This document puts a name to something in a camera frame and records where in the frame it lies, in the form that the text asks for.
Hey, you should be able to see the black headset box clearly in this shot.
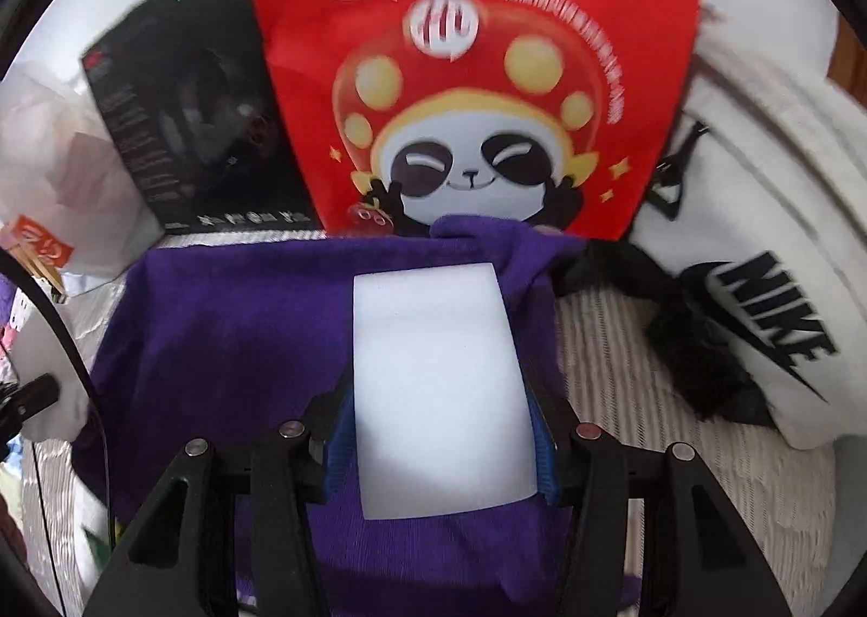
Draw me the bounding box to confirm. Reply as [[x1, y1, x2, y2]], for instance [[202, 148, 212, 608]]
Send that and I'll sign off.
[[80, 0, 326, 235]]

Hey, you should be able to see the black fuzzy cloth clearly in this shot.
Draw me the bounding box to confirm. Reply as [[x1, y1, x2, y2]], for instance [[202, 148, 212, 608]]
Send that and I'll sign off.
[[555, 241, 777, 428]]

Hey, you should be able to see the white plastic shopping bag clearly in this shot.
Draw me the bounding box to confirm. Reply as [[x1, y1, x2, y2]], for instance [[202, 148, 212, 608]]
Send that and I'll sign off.
[[0, 57, 167, 303]]

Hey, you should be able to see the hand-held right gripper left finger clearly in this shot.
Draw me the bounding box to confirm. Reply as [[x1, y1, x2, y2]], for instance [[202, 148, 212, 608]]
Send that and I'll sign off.
[[81, 376, 360, 617]]

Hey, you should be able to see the purple towel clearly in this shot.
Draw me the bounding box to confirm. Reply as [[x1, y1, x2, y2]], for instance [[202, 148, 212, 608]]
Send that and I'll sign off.
[[71, 215, 590, 617]]

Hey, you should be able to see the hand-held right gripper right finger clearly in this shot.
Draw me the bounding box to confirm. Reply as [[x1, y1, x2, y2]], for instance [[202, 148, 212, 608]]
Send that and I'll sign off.
[[528, 387, 793, 617]]

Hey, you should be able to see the brown wooden trim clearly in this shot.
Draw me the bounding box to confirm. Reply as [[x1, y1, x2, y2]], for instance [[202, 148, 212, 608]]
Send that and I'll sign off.
[[830, 14, 867, 117]]

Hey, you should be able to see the white tote bag black logo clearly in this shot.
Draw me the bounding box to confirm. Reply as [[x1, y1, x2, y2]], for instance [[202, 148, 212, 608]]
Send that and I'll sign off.
[[630, 0, 855, 452]]

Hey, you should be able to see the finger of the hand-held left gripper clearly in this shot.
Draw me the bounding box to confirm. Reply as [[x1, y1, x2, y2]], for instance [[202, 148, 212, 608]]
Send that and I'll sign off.
[[0, 375, 60, 435]]

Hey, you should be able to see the white green plastic packet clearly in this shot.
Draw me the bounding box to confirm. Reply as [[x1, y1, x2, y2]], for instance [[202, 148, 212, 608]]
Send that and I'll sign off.
[[352, 263, 543, 522]]

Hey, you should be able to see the striped bed quilt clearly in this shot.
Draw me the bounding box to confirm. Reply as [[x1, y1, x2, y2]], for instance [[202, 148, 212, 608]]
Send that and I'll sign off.
[[20, 230, 841, 617]]

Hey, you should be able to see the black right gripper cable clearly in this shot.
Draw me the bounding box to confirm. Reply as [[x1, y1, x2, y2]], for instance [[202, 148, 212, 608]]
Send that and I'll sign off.
[[0, 247, 119, 523]]

